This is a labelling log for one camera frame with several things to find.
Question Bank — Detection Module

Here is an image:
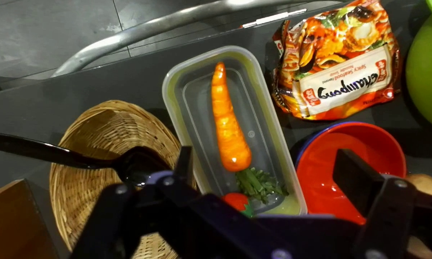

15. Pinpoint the orange toy carrot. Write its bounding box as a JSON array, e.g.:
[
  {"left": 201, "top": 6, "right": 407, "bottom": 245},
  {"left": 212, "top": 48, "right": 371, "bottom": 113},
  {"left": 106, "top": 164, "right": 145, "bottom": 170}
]
[{"left": 210, "top": 62, "right": 286, "bottom": 203}]

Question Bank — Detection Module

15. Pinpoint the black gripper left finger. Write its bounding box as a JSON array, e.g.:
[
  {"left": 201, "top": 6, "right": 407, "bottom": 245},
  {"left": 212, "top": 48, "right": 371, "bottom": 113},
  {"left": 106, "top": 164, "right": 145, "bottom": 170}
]
[{"left": 174, "top": 146, "right": 192, "bottom": 185}]

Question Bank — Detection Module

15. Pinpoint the woven wicker basket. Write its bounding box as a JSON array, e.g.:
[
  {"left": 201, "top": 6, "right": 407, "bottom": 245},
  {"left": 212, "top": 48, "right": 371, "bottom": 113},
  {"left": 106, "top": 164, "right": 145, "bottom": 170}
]
[{"left": 48, "top": 100, "right": 179, "bottom": 251}]

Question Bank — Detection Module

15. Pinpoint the yellow potato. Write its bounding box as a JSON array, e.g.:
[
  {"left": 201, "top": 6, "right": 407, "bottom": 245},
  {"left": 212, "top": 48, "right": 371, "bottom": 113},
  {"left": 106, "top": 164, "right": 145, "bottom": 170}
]
[{"left": 405, "top": 174, "right": 432, "bottom": 196}]

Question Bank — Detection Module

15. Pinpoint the red toy tomato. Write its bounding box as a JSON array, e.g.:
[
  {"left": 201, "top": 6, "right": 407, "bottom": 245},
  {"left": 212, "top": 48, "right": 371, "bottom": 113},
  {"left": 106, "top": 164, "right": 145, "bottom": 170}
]
[{"left": 223, "top": 193, "right": 248, "bottom": 212}]

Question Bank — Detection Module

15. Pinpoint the instant noodle packet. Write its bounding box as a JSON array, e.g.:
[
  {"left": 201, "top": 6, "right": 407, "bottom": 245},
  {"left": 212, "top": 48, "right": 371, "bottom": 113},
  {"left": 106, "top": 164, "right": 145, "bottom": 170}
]
[{"left": 272, "top": 0, "right": 400, "bottom": 121}]

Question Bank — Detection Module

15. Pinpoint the black plastic spoon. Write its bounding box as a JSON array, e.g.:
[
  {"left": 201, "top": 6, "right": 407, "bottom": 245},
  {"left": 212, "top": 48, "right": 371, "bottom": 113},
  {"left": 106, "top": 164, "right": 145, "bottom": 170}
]
[{"left": 0, "top": 134, "right": 171, "bottom": 186}]

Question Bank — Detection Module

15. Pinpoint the wooden crate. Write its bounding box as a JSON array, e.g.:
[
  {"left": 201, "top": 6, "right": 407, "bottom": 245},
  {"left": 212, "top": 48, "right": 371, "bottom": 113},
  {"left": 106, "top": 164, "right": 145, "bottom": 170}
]
[{"left": 0, "top": 180, "right": 57, "bottom": 259}]

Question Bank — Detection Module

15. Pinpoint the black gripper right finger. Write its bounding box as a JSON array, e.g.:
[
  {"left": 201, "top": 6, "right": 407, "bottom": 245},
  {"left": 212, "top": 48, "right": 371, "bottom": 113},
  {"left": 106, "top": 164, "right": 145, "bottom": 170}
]
[{"left": 332, "top": 150, "right": 384, "bottom": 216}]

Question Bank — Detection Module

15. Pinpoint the green bowl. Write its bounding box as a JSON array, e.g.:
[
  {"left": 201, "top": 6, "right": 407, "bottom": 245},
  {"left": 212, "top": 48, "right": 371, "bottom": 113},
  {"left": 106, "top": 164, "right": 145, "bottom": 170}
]
[{"left": 405, "top": 0, "right": 432, "bottom": 124}]

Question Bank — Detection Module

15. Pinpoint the clear yellow plastic container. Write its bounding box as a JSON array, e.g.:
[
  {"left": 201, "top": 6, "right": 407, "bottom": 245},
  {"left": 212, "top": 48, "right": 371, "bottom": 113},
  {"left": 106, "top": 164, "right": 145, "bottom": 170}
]
[{"left": 162, "top": 46, "right": 306, "bottom": 216}]

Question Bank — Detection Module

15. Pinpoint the red bowl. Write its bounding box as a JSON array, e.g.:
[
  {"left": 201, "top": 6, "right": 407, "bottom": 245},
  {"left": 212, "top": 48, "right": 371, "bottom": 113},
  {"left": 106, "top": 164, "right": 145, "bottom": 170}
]
[{"left": 296, "top": 123, "right": 405, "bottom": 225}]

